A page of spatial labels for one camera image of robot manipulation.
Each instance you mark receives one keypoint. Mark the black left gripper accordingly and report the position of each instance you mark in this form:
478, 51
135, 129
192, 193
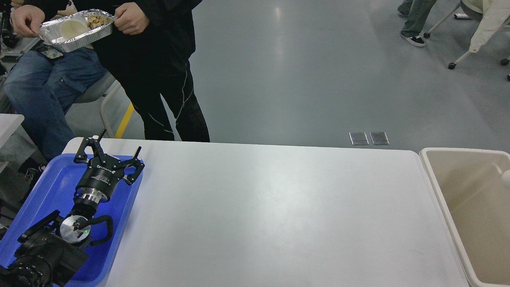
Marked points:
99, 175

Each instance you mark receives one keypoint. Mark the white paper cup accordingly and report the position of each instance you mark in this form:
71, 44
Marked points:
505, 179

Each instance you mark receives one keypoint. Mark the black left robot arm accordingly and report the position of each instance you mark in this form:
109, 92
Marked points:
68, 230

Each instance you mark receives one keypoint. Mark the grey chair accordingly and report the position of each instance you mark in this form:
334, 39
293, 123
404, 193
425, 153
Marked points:
91, 107

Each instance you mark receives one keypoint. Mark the blue plastic tray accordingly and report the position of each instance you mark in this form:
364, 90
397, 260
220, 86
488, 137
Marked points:
55, 191

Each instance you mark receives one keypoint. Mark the seated person in jeans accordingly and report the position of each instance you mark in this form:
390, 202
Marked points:
43, 86

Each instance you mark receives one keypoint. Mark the white side table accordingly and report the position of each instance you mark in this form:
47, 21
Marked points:
9, 123

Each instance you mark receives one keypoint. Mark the standing person in black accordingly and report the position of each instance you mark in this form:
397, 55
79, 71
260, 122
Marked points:
148, 52

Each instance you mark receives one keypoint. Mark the aluminium foil food tray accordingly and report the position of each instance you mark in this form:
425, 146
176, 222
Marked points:
100, 25

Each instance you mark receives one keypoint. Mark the paper cup in foil tray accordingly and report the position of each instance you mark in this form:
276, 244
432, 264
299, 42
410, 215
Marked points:
70, 29

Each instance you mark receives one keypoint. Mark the left metal floor socket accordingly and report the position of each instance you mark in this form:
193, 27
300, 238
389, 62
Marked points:
359, 138

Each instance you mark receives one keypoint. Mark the metal floor socket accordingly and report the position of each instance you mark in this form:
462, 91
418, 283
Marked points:
379, 138
359, 138

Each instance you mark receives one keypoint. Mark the right metal floor socket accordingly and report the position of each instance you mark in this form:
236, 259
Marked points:
379, 138

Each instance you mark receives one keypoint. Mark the person in grey-green trousers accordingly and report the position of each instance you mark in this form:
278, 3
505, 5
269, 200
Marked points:
416, 13

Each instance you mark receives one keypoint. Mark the beige plastic bin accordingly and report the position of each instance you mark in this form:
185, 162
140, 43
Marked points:
475, 205

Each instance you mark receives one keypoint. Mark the white jacket on chair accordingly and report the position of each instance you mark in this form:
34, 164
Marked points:
495, 14

